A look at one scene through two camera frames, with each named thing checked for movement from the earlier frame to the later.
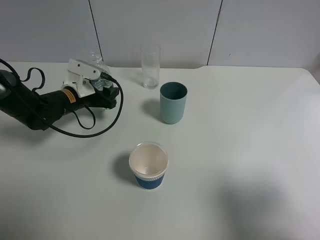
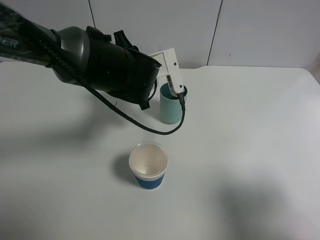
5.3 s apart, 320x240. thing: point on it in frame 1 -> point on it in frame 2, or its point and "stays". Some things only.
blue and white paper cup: [148, 161] stays
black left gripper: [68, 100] -> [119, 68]
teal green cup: [173, 99] stays
